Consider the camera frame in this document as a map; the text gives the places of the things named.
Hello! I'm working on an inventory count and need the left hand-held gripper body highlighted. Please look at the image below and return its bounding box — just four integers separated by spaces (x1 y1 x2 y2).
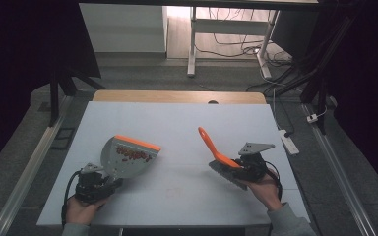
74 162 124 205

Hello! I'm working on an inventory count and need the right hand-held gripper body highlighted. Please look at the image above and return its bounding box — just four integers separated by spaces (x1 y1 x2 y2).
233 141 277 184

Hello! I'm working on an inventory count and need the orange brush with grey bristles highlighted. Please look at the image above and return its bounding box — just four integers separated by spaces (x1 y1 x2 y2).
197 126 249 192

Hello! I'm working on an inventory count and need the grey dustpan with orange edge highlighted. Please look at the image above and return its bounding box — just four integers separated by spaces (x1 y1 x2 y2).
99 134 162 180

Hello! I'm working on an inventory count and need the pile of red beans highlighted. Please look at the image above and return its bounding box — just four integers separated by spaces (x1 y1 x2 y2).
115 146 154 164

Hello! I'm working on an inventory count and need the person's left hand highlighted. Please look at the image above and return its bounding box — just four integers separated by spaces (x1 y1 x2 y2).
64 195 108 227

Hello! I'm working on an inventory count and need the white power strip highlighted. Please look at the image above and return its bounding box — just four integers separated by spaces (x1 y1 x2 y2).
278 129 300 156

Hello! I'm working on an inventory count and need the white foam board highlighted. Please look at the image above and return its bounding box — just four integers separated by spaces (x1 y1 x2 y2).
36 100 311 228

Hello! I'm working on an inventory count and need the small white adapter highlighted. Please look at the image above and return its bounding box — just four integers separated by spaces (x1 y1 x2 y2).
306 112 320 125

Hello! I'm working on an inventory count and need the wooden table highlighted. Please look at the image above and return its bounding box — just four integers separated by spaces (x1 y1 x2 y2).
92 89 268 106

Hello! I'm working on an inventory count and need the black metal stand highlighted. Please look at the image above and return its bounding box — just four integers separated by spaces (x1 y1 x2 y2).
47 63 108 128
265 0 370 136

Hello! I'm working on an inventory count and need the dark curtain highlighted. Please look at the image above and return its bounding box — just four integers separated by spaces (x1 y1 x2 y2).
321 0 378 202
0 0 103 178

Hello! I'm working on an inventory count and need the white cabinet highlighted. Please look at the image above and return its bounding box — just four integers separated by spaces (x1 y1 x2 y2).
78 3 168 54

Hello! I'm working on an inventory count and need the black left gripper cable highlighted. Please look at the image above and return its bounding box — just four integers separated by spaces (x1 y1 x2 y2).
60 169 83 228

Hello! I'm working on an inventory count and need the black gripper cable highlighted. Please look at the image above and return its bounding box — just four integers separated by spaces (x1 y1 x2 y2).
264 160 284 202
60 169 83 228

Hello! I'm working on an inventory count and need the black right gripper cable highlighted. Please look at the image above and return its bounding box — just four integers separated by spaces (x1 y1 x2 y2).
264 160 284 202

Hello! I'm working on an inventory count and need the black floor frame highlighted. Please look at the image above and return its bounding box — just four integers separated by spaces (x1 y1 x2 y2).
50 127 77 151

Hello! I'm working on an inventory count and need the aluminium rail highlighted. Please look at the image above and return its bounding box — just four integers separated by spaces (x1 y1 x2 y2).
0 94 75 236
300 102 378 236

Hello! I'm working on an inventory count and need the tangle of floor cables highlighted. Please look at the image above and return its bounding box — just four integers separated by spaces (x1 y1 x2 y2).
194 6 293 68

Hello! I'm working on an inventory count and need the white desk frame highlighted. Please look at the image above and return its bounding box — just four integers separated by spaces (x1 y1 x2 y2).
186 6 281 80

